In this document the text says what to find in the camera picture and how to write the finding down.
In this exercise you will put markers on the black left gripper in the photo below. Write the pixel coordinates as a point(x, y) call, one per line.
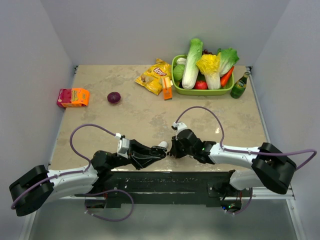
point(141, 155)

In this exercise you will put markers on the white earbud charging case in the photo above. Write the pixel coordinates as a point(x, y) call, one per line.
point(163, 144)

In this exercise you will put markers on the white cauliflower piece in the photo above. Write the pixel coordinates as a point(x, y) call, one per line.
point(181, 61)

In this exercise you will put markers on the round green cabbage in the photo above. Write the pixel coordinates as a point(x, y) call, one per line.
point(178, 72)

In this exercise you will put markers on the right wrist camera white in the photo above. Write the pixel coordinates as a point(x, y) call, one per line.
point(179, 126)

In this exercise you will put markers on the yellow napa cabbage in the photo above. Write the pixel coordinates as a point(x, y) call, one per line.
point(209, 66)

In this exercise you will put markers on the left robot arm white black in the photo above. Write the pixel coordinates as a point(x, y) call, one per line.
point(40, 185)

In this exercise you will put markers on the green plastic basket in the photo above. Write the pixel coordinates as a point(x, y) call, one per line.
point(200, 77)

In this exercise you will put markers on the pink orange snack box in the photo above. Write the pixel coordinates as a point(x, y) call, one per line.
point(73, 97)

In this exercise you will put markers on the orange carrot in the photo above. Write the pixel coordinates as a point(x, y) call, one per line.
point(225, 78)

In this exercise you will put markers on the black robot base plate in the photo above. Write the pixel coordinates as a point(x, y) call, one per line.
point(211, 189)

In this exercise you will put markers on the red tomato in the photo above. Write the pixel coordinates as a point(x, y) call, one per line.
point(200, 85)

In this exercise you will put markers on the black earbud charging case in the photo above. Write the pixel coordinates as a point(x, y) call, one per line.
point(158, 151)

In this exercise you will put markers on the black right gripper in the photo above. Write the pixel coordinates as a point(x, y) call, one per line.
point(174, 150)

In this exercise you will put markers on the orange small carton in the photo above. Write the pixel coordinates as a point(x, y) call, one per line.
point(166, 88)

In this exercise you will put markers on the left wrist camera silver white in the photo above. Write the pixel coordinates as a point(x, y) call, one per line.
point(123, 145)

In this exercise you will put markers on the red onion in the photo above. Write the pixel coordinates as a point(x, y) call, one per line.
point(114, 98)

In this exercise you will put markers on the dark grapes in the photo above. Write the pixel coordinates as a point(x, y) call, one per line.
point(206, 52)

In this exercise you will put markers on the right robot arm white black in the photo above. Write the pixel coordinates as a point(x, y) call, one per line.
point(266, 166)

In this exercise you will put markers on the yellow Lays chips bag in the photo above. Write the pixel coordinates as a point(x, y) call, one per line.
point(151, 79)

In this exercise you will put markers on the green leaf lettuce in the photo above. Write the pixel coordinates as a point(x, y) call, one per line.
point(228, 58)

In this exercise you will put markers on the aluminium frame rail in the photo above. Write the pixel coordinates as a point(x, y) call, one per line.
point(262, 193)

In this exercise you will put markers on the green white napa cabbage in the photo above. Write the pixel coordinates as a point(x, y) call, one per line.
point(191, 70)

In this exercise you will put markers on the green glass bottle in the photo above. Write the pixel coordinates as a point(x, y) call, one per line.
point(240, 86)

